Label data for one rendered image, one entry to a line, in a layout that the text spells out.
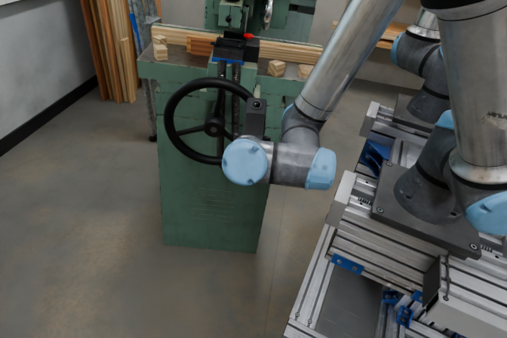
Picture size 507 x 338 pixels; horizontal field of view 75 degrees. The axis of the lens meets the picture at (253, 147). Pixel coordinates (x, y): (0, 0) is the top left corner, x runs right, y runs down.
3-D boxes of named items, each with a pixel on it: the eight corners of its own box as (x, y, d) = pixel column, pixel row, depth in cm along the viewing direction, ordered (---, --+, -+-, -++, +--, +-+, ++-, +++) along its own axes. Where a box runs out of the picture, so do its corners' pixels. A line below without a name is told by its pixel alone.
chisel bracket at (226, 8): (217, 31, 106) (219, 3, 102) (222, 19, 118) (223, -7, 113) (240, 34, 107) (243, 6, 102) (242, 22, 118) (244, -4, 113)
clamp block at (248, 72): (204, 91, 96) (206, 62, 91) (210, 72, 107) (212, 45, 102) (254, 97, 97) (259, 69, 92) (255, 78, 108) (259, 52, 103)
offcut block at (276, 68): (275, 70, 108) (277, 59, 106) (284, 74, 106) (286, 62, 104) (267, 73, 105) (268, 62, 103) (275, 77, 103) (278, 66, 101)
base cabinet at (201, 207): (161, 245, 154) (152, 115, 112) (185, 167, 200) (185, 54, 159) (256, 254, 156) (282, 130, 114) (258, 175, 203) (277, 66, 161)
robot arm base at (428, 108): (450, 111, 119) (465, 86, 113) (453, 130, 107) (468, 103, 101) (408, 99, 123) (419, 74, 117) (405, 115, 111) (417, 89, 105)
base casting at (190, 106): (154, 115, 112) (152, 90, 107) (185, 54, 159) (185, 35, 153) (283, 130, 115) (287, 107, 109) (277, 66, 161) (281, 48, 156)
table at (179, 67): (127, 90, 97) (124, 72, 93) (154, 53, 121) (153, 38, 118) (327, 115, 100) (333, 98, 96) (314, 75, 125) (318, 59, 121)
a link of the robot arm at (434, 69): (448, 99, 102) (471, 57, 94) (412, 81, 111) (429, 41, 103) (468, 93, 108) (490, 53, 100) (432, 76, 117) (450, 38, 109)
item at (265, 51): (188, 47, 114) (188, 36, 112) (188, 46, 116) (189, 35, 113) (344, 69, 117) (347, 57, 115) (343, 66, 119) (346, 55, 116)
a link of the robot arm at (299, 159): (333, 130, 62) (275, 122, 62) (340, 167, 53) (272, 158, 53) (324, 162, 66) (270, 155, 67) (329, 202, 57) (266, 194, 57)
